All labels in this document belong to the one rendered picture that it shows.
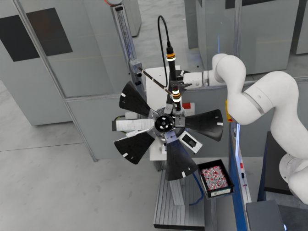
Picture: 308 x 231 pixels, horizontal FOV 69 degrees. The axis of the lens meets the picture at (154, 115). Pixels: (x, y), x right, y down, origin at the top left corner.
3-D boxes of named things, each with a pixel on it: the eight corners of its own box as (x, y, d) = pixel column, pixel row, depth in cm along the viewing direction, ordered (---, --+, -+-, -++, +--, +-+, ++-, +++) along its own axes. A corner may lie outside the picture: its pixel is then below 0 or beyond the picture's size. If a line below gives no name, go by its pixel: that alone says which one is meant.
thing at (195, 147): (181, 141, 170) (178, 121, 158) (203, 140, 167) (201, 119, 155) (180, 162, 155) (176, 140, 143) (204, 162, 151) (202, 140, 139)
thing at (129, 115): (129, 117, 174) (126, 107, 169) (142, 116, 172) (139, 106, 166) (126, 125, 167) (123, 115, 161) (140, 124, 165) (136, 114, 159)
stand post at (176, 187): (176, 205, 226) (161, 140, 172) (184, 205, 224) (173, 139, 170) (175, 209, 222) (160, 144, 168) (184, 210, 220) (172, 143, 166)
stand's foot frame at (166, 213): (162, 173, 259) (161, 169, 255) (202, 173, 249) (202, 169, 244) (154, 228, 211) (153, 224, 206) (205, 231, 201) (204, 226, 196)
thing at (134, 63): (130, 70, 184) (128, 60, 179) (138, 67, 186) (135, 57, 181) (135, 74, 177) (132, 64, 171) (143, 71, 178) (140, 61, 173)
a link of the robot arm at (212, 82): (208, 68, 116) (209, 85, 117) (235, 65, 113) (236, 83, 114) (208, 69, 124) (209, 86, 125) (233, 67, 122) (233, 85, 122)
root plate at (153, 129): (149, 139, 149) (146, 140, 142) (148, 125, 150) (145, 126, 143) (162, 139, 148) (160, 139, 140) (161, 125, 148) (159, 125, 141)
